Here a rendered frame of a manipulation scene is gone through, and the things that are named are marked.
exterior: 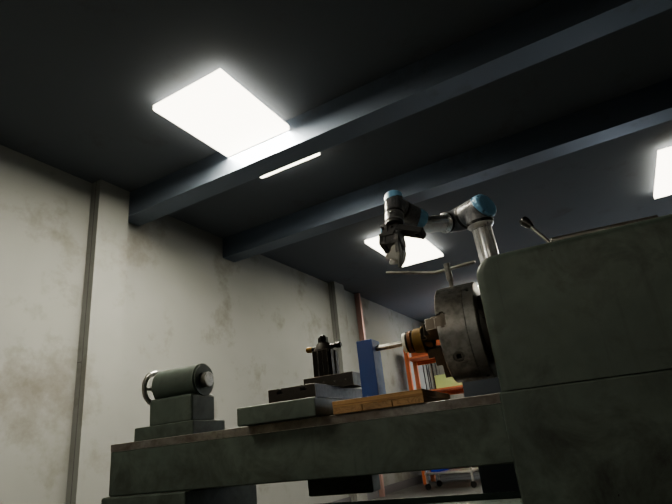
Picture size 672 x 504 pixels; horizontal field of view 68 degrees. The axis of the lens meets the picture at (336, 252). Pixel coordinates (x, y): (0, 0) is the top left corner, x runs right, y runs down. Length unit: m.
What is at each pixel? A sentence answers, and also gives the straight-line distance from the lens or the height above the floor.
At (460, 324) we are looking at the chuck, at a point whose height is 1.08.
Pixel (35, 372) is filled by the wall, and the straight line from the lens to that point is 4.16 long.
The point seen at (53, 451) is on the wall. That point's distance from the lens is 4.20.
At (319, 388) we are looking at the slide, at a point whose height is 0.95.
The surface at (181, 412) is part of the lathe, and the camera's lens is 2.15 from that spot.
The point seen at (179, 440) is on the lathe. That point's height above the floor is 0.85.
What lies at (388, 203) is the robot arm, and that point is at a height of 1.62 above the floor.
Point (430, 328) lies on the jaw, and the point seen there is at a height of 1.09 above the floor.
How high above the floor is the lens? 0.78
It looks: 21 degrees up
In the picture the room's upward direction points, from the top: 6 degrees counter-clockwise
